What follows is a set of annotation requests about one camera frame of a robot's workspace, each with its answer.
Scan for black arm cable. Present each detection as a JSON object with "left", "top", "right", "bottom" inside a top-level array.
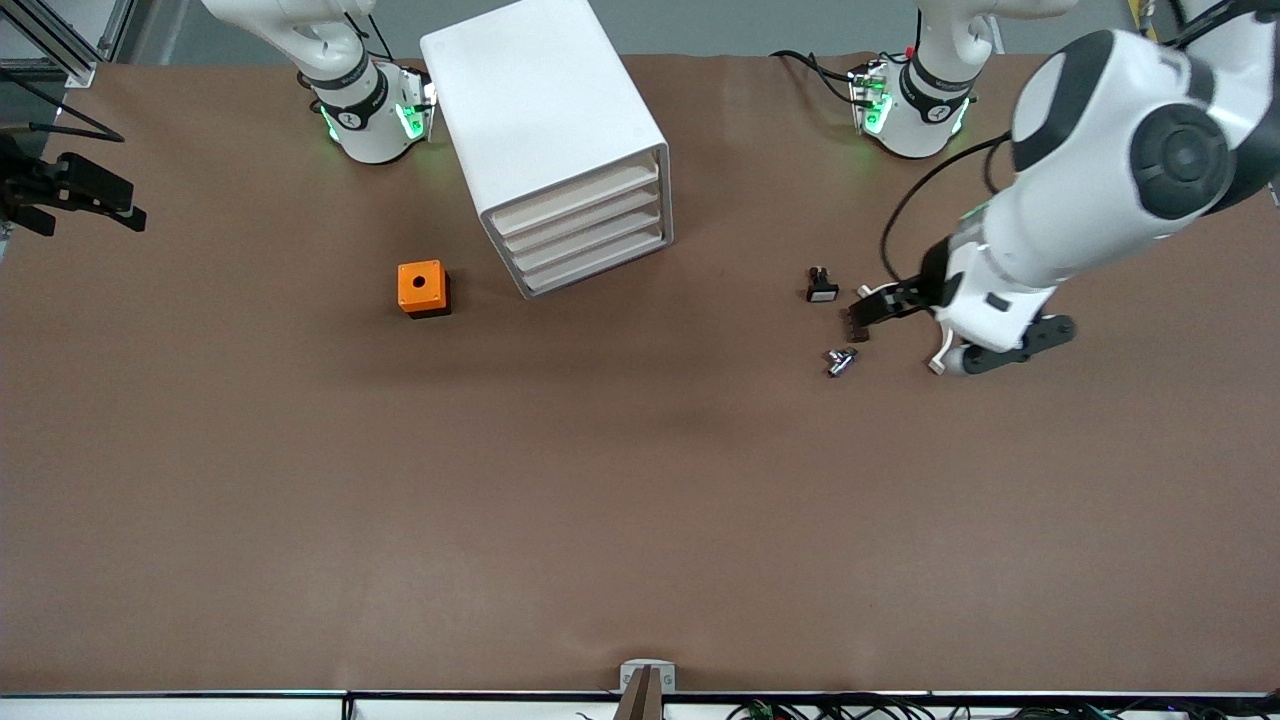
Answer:
[
  {"left": 0, "top": 65, "right": 126, "bottom": 143},
  {"left": 880, "top": 0, "right": 1263, "bottom": 291}
]

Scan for grey metal bracket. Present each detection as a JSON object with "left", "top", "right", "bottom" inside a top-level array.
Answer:
[{"left": 620, "top": 660, "right": 676, "bottom": 693}]

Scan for brown table mat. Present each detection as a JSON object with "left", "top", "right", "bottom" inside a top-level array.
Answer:
[{"left": 0, "top": 50, "right": 1280, "bottom": 696}]

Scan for aluminium frame profile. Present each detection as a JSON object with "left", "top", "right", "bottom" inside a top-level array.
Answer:
[{"left": 0, "top": 0, "right": 136, "bottom": 89}]

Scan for orange box with hole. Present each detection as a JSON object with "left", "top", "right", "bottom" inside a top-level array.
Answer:
[{"left": 397, "top": 260, "right": 452, "bottom": 319}]

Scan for brown upright bar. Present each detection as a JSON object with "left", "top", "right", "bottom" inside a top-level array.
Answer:
[{"left": 615, "top": 668, "right": 666, "bottom": 720}]

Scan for right arm base connector panel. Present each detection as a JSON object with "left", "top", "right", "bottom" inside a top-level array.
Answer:
[{"left": 400, "top": 62, "right": 439, "bottom": 141}]

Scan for black base cable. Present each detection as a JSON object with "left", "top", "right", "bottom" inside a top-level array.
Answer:
[{"left": 770, "top": 48, "right": 863, "bottom": 106}]

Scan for tangled black cables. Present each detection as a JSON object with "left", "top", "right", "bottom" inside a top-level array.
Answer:
[{"left": 575, "top": 695, "right": 1280, "bottom": 720}]

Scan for white curved plastic bracket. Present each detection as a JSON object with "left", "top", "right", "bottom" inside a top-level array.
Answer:
[{"left": 858, "top": 282, "right": 953, "bottom": 376}]

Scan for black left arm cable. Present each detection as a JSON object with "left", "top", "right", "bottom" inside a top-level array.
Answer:
[{"left": 880, "top": 0, "right": 1263, "bottom": 291}]

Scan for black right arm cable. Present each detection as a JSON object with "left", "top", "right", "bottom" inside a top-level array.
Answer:
[{"left": 0, "top": 65, "right": 126, "bottom": 143}]

